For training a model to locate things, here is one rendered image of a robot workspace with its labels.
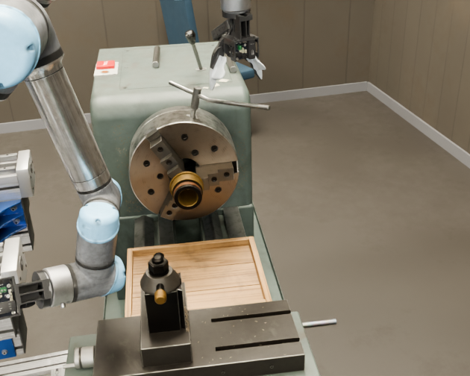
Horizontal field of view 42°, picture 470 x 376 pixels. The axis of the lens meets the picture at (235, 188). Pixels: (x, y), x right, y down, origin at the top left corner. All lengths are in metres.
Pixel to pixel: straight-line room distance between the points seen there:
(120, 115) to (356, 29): 3.80
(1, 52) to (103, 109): 0.88
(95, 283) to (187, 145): 0.62
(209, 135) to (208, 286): 0.42
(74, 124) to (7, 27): 0.28
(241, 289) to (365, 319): 1.37
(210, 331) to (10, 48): 0.72
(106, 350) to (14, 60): 0.64
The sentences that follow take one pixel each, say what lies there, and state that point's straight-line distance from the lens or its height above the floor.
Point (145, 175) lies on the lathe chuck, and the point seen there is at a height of 1.08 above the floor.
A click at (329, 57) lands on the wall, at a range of 5.39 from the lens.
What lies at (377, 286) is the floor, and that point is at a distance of 3.10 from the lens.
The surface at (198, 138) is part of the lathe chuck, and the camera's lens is 1.70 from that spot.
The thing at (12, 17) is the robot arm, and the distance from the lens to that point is 1.00.
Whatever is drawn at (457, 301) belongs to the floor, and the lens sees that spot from 3.10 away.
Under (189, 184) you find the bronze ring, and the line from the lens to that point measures 1.61.
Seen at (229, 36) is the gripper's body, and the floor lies 1.47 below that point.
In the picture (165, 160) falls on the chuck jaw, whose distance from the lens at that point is 1.66.
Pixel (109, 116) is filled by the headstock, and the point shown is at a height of 1.21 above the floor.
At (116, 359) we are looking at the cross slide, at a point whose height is 0.97.
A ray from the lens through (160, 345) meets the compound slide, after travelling 1.26.
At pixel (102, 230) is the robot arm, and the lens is 1.15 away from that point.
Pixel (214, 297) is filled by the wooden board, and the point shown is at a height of 0.88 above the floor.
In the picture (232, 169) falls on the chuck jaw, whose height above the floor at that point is 1.10.
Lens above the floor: 1.87
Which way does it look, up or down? 29 degrees down
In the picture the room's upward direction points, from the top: 2 degrees counter-clockwise
